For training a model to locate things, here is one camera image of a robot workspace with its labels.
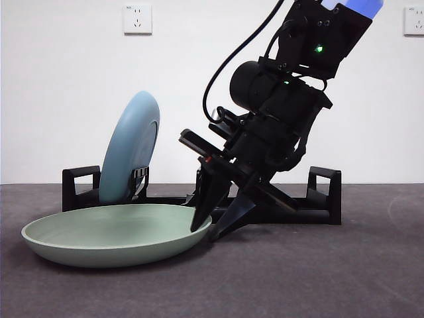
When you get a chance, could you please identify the blue round plate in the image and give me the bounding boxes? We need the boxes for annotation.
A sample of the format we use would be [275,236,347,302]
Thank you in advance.
[99,90,161,205]

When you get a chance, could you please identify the pale green round plate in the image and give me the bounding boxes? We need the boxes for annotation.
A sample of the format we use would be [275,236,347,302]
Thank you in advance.
[21,203,213,268]

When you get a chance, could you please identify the black plastic plate rack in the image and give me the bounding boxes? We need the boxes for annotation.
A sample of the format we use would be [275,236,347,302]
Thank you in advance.
[62,165,342,226]

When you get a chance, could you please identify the thick black cable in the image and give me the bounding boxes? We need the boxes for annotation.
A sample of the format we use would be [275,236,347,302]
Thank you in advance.
[202,0,286,123]

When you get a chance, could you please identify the thin black cable loop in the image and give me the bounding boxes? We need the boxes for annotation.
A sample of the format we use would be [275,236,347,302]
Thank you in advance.
[264,19,295,64]

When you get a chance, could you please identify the white wall socket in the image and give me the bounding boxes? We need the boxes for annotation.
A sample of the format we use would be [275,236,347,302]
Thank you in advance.
[403,6,424,36]
[123,5,153,36]

